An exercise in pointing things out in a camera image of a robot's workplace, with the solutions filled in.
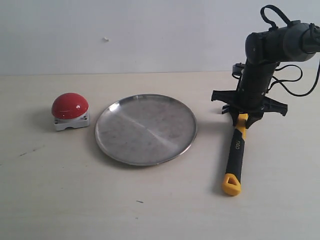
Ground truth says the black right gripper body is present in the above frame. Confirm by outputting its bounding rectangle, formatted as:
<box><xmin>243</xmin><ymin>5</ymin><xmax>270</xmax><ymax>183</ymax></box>
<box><xmin>236</xmin><ymin>61</ymin><xmax>279</xmax><ymax>114</ymax></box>

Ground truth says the yellow black claw hammer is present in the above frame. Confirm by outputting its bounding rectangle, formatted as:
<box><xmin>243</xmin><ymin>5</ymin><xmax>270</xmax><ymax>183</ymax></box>
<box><xmin>221</xmin><ymin>105</ymin><xmax>248</xmax><ymax>196</ymax></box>

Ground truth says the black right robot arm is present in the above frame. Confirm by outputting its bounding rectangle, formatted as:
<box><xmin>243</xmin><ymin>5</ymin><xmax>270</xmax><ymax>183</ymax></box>
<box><xmin>211</xmin><ymin>21</ymin><xmax>320</xmax><ymax>129</ymax></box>

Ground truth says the red dome push button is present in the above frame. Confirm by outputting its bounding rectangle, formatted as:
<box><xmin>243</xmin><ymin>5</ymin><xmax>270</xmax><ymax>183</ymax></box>
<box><xmin>51</xmin><ymin>92</ymin><xmax>90</xmax><ymax>131</ymax></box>

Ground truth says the round steel plate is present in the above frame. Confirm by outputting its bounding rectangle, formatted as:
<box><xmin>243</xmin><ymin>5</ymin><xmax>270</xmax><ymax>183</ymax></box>
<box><xmin>94</xmin><ymin>93</ymin><xmax>198</xmax><ymax>167</ymax></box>

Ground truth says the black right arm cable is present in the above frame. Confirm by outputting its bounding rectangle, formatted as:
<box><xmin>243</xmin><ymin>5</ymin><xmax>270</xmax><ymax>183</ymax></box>
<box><xmin>260</xmin><ymin>4</ymin><xmax>320</xmax><ymax>97</ymax></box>

